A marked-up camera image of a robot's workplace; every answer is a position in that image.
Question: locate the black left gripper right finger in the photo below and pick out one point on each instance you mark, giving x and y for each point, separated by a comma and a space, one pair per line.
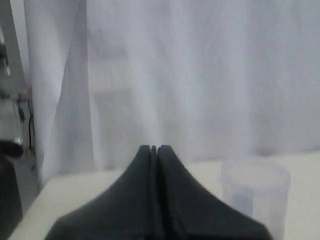
190, 212

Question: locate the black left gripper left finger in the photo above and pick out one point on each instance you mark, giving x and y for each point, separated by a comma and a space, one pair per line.
127, 210

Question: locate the clear plastic tall container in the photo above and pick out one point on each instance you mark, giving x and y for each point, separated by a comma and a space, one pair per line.
259, 189

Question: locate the white background curtain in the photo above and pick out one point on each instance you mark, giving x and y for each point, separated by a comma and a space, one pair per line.
211, 78

